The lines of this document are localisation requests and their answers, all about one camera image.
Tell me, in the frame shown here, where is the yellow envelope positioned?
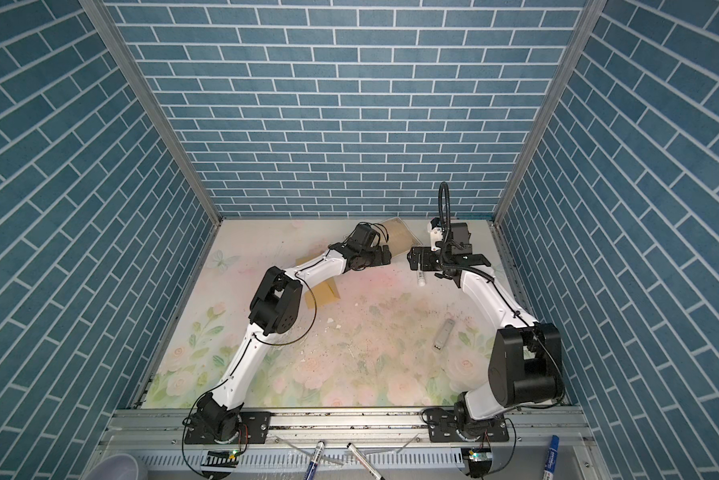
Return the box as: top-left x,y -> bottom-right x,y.
297,256 -> 342,310

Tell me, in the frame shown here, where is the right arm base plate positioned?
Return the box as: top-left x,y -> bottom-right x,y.
419,407 -> 509,444

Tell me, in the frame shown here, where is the aluminium rail frame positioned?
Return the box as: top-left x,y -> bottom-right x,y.
83,407 -> 609,479

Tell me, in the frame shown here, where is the blue marker right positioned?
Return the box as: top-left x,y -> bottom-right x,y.
541,435 -> 559,480

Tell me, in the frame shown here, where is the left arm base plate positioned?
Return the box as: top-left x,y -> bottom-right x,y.
183,410 -> 272,446

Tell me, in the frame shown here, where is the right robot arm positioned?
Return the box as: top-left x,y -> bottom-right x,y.
407,246 -> 565,438

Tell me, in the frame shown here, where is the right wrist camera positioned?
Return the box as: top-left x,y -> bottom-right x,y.
429,217 -> 445,251

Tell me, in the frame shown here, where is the blue marker pen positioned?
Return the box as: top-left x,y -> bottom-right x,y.
303,441 -> 325,480

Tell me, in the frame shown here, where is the black white marker pen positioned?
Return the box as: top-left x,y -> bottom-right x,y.
346,443 -> 385,480

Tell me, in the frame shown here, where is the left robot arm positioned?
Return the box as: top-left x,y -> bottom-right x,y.
182,222 -> 391,445

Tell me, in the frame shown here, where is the white bowl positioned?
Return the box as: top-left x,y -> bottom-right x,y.
83,453 -> 147,480

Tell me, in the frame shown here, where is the beige letter paper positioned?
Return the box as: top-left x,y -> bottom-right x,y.
381,217 -> 421,258

